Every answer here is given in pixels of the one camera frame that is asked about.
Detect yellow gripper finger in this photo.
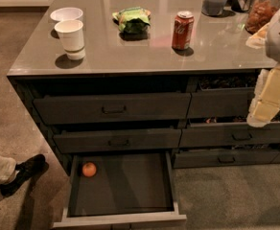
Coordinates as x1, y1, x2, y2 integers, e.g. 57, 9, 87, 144
246, 63, 280, 127

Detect orange fruit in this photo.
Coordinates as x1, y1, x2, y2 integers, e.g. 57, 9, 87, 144
82, 162, 97, 177

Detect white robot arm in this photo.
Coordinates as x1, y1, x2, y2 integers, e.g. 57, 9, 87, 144
246, 9, 280, 127

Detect middle right grey drawer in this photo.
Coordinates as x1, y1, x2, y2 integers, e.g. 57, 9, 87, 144
179, 118, 280, 148

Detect bottom right grey drawer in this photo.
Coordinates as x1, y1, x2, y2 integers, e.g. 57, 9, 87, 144
173, 146, 280, 169

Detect top left grey drawer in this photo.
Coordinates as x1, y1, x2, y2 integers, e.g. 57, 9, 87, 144
33, 93, 190, 125

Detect middle left grey drawer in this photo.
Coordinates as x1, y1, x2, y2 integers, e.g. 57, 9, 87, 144
53, 128, 181, 153

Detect open bottom left drawer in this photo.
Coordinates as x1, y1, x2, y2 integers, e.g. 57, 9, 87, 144
53, 152, 187, 230

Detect clear snack jar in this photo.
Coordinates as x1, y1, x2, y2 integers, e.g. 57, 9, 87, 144
245, 0, 280, 34

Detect red soda can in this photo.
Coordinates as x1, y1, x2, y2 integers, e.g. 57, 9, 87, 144
172, 11, 194, 50

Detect grey kitchen island cabinet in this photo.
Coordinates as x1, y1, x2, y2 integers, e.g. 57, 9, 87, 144
8, 0, 280, 230

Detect green chip bag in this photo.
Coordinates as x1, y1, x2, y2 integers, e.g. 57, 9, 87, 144
112, 7, 151, 35

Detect white paper cup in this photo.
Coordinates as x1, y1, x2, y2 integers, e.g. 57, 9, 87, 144
55, 20, 85, 60

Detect white paper bowl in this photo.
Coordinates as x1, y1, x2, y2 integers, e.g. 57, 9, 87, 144
50, 7, 83, 22

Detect black shoe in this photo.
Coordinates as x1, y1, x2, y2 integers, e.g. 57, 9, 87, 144
0, 154, 46, 196

